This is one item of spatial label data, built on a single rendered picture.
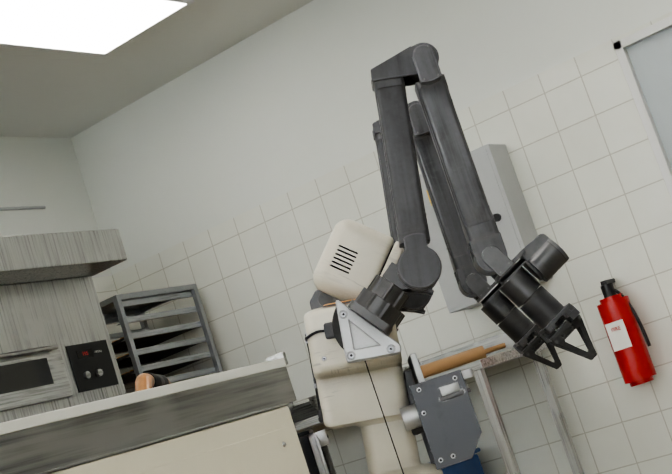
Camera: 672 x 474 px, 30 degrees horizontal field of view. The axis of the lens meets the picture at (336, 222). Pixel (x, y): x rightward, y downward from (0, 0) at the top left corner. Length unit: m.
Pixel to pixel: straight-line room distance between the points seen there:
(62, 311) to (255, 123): 1.76
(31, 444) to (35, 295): 4.51
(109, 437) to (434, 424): 1.02
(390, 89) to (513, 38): 3.99
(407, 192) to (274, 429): 0.75
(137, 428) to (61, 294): 4.52
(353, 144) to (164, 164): 1.32
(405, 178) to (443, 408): 0.43
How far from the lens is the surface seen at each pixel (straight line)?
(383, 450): 2.40
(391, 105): 2.30
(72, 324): 5.96
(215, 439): 1.54
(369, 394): 2.39
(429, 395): 2.34
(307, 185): 6.84
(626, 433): 6.15
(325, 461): 2.43
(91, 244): 5.88
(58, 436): 1.39
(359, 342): 2.23
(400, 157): 2.27
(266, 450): 1.61
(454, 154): 2.28
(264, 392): 1.65
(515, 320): 2.68
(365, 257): 2.38
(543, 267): 2.26
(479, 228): 2.25
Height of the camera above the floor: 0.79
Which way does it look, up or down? 9 degrees up
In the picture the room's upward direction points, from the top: 18 degrees counter-clockwise
